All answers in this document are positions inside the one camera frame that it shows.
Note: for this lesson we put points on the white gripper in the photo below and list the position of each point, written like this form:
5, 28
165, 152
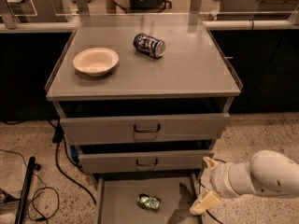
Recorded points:
219, 178

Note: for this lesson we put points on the crushed green can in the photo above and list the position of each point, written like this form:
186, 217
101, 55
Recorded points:
147, 202

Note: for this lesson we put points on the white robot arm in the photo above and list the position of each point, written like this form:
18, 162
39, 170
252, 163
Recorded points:
267, 174

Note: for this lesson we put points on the top grey drawer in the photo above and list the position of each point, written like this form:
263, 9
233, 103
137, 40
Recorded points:
137, 121

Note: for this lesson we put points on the grey drawer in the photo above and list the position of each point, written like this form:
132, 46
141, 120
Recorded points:
137, 121
139, 157
118, 193

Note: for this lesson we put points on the middle grey drawer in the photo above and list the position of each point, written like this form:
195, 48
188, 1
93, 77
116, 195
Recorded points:
139, 157

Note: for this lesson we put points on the bottom grey drawer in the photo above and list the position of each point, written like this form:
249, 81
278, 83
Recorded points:
118, 193

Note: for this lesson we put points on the grey drawer cabinet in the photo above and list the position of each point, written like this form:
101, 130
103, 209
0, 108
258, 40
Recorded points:
191, 67

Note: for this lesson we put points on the blue soda can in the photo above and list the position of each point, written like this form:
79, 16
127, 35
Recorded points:
149, 45

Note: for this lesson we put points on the white bowl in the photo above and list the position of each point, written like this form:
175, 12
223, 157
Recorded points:
96, 62

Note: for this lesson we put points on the black pole on floor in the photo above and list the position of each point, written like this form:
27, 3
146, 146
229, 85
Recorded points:
25, 191

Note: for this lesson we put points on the clear acrylic barrier panel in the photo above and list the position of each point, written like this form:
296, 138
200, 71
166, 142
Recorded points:
15, 12

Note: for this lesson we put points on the white counter rail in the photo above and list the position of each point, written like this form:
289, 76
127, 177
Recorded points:
63, 27

